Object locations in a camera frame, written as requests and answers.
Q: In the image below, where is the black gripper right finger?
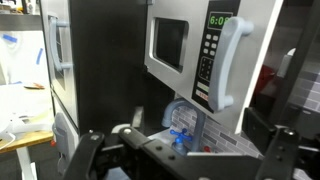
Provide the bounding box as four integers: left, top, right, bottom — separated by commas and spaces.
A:
241, 106, 320, 180

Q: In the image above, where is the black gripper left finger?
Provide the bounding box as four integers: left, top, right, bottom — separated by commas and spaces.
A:
62, 105, 145, 180

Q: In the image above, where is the grey toy microwave door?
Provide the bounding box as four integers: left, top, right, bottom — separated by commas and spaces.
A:
143, 0, 285, 135

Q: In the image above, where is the grey brick backsplash panel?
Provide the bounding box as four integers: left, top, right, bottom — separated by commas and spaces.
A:
169, 68, 320, 160

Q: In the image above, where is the wooden table with white leg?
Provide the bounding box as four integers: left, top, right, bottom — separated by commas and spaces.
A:
0, 82, 55, 180

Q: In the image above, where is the white plastic object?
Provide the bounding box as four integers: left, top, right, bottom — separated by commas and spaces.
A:
0, 111, 52, 150

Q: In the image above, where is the grey curved toy faucet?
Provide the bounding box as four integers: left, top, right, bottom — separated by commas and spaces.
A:
161, 97, 207, 157

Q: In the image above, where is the small orange item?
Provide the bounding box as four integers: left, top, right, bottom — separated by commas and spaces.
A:
23, 82, 46, 91

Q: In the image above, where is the black white toy kitchen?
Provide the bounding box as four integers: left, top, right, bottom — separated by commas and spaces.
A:
39, 0, 320, 180

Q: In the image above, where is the long blue tape strip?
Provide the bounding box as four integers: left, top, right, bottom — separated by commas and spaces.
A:
35, 47, 45, 66

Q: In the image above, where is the white foam board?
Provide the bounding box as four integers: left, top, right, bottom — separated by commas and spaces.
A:
0, 29, 52, 86

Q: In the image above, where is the short blue tape strip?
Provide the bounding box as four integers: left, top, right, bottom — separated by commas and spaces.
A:
2, 32, 19, 45

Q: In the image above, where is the blue tap handle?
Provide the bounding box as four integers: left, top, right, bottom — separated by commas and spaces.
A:
169, 127, 194, 148

